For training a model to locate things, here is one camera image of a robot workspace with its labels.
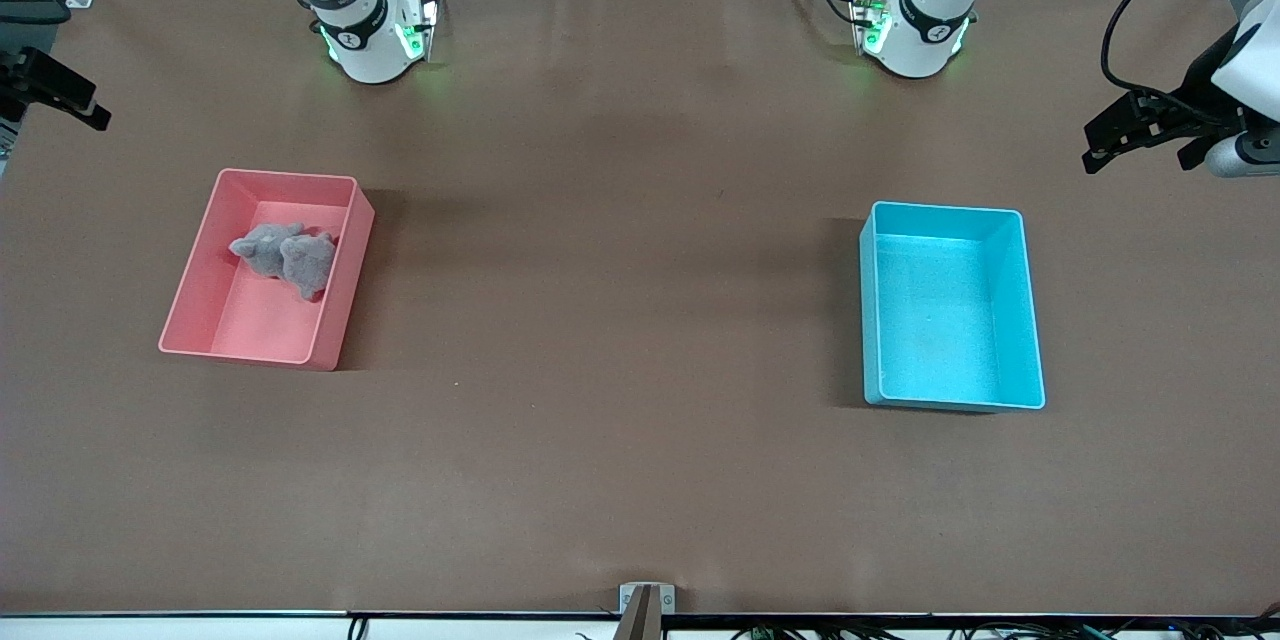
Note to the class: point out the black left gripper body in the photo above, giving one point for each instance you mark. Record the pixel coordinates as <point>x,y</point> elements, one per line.
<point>1192,96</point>

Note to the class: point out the grey plush toy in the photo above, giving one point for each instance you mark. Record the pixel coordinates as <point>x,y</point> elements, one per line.
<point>308,267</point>
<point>260,250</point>

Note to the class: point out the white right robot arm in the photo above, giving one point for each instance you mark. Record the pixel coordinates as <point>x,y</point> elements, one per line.
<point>370,50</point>

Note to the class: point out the blue plastic box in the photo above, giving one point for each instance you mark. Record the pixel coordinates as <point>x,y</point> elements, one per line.
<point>945,320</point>

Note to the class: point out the pink plastic box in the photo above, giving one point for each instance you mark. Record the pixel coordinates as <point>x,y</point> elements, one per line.
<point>250,320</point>

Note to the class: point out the brown table cover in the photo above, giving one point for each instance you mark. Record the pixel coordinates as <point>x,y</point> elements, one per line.
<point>640,220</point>

